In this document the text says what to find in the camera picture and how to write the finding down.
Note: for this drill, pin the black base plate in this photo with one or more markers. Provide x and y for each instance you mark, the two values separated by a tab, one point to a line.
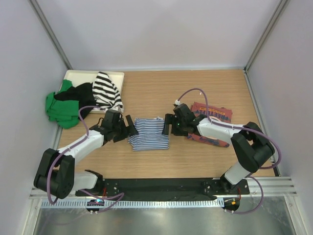
174	190

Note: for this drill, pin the green tank top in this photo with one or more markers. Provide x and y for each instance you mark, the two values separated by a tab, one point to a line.
64	113

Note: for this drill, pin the black white striped tank top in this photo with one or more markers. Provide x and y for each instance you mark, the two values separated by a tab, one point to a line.
106	94

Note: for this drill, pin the aluminium front rail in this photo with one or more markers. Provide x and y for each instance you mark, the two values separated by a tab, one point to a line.
270	186

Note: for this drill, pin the red tank top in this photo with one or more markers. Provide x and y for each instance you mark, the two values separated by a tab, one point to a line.
216	114

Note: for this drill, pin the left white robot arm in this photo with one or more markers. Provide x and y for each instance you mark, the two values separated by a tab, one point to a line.
56	172

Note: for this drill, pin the blue white striped tank top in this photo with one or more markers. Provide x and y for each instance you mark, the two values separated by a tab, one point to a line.
150	136

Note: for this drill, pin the slotted cable duct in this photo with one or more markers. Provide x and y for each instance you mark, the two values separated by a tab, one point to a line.
85	203

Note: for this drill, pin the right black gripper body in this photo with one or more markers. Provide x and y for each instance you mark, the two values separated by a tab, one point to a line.
178	128

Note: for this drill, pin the cream plastic tray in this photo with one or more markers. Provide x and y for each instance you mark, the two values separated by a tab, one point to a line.
80	77

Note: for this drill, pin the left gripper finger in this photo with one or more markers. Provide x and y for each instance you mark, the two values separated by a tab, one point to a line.
131	130
120	136

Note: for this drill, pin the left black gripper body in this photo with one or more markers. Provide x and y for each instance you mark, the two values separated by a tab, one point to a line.
120	128

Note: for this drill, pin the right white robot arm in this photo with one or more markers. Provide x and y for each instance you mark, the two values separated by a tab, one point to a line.
251	146

